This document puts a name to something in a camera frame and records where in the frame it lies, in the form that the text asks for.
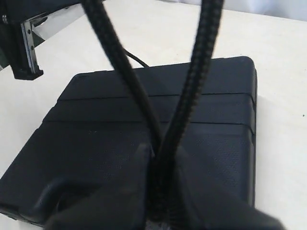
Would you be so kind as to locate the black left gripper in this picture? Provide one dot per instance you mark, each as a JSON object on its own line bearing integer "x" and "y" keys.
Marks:
{"x": 16, "y": 37}

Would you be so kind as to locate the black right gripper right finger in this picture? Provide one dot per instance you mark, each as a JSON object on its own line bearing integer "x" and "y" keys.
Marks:
{"x": 199, "y": 203}

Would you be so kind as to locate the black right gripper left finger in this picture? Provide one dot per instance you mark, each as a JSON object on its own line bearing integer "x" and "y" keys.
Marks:
{"x": 119, "y": 205}

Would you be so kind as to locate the black plastic case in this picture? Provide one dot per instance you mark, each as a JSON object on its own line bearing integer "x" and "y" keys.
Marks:
{"x": 95, "y": 127}

